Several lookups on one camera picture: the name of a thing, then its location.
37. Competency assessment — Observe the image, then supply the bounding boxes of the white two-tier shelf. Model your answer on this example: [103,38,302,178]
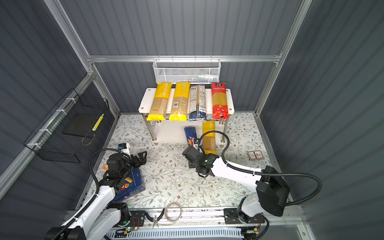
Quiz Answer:
[139,88,235,146]

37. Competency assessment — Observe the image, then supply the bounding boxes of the coiled white cable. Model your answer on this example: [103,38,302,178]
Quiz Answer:
[164,201,183,223]

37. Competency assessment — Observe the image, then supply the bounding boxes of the black wire side basket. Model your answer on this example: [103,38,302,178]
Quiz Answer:
[24,91,109,164]

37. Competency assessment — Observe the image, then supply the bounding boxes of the yellow Pastatime bag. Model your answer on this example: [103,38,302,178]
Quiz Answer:
[147,83,173,121]
[202,121,217,155]
[169,82,191,122]

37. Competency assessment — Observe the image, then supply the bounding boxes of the floral table mat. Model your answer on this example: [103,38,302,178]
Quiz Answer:
[93,112,272,209]

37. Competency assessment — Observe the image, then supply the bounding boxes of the small framed card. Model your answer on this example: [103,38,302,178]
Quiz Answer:
[247,150,265,161]

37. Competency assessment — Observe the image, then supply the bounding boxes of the blue Barilla pasta box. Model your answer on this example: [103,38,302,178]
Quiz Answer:
[113,168,146,202]

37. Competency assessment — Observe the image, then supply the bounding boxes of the white wire wall basket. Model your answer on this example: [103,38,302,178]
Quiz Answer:
[153,59,222,84]

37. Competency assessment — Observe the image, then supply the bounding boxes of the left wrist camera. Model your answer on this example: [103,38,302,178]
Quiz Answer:
[118,143,131,156]

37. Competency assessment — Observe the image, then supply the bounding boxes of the black pliers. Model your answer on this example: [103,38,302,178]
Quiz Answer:
[145,209,165,228]

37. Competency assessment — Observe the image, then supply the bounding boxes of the blue Barilla spaghetti box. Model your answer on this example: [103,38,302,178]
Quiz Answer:
[184,127,197,146]

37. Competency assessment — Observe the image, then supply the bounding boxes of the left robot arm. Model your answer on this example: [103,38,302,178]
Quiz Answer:
[45,149,148,240]

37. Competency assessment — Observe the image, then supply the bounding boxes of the clear blue spaghetti bag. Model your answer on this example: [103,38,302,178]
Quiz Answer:
[189,84,207,122]

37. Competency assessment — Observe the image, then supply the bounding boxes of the red spaghetti bag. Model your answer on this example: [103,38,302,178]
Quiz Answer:
[211,83,229,120]

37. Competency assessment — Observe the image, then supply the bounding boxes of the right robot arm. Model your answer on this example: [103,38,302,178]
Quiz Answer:
[182,131,323,223]

